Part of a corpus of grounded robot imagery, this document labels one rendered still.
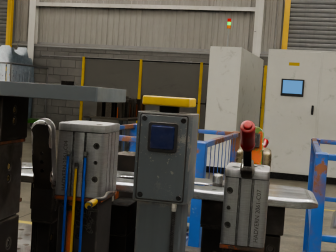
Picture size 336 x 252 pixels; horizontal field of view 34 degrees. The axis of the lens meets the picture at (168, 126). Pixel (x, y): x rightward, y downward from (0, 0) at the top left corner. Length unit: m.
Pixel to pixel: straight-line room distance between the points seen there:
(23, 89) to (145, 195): 0.20
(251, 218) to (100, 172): 0.24
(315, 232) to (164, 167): 2.08
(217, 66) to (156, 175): 8.19
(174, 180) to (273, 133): 8.09
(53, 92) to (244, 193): 0.33
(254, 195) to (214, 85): 8.03
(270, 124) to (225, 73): 1.06
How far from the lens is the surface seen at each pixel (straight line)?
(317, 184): 2.69
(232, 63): 8.81
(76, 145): 0.88
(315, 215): 2.71
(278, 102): 8.75
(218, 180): 1.04
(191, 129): 0.68
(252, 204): 0.85
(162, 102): 0.69
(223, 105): 8.81
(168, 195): 0.69
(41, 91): 0.69
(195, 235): 2.84
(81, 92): 0.67
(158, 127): 0.68
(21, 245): 1.72
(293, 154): 8.77
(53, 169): 0.98
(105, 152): 0.88
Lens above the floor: 1.16
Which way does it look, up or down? 3 degrees down
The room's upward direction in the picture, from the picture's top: 4 degrees clockwise
